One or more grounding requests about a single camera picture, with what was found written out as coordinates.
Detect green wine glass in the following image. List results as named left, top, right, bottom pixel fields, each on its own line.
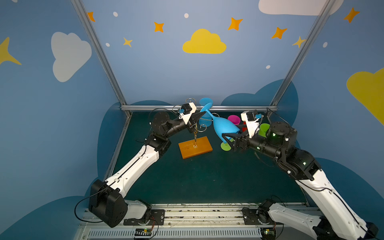
left=220, top=138, right=235, bottom=152
left=258, top=123, right=270, bottom=138

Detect blue wine glass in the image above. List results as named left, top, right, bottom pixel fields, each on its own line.
left=205, top=104, right=240, bottom=142
left=199, top=98, right=213, bottom=128

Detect red wine glass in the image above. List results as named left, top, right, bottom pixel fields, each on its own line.
left=242, top=122, right=247, bottom=132

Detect pink wine glass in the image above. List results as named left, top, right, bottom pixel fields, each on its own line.
left=228, top=115, right=242, bottom=126

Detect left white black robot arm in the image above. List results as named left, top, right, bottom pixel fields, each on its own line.
left=89, top=112, right=206, bottom=228

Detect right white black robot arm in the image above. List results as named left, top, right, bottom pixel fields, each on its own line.
left=222, top=122, right=379, bottom=240

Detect orange wooden rack base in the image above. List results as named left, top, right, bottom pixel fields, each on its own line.
left=179, top=136, right=213, bottom=160

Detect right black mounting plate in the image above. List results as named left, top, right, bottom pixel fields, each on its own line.
left=242, top=208, right=284, bottom=226

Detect black mounting plate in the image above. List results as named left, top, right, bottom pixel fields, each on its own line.
left=123, top=210, right=165, bottom=226
left=242, top=208, right=284, bottom=226

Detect aluminium front base rails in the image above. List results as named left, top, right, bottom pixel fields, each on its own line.
left=74, top=203, right=311, bottom=240

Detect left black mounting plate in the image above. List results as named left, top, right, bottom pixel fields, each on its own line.
left=123, top=210, right=165, bottom=226

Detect gold wire glass rack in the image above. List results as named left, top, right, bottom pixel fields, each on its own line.
left=172, top=105, right=207, bottom=149

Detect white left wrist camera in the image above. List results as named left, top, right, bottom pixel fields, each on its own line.
left=179, top=102, right=197, bottom=125

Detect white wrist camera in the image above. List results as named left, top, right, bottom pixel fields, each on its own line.
left=241, top=110, right=263, bottom=139
left=179, top=102, right=197, bottom=125

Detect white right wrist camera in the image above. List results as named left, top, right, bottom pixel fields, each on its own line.
left=241, top=110, right=263, bottom=139

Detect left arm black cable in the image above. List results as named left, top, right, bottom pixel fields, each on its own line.
left=73, top=107, right=181, bottom=224

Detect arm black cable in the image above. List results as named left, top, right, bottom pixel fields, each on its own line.
left=254, top=107, right=379, bottom=240
left=73, top=107, right=181, bottom=224

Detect horizontal aluminium back rail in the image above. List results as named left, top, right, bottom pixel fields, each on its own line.
left=121, top=105, right=278, bottom=112

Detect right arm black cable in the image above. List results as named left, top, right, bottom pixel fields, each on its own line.
left=254, top=107, right=379, bottom=240

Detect left aluminium corner post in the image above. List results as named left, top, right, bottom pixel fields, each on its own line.
left=71, top=0, right=127, bottom=107

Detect aluminium corner post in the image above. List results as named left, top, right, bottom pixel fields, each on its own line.
left=71, top=0, right=127, bottom=107
left=266, top=0, right=336, bottom=118

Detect right aluminium corner post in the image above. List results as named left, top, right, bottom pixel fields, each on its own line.
left=266, top=0, right=336, bottom=118

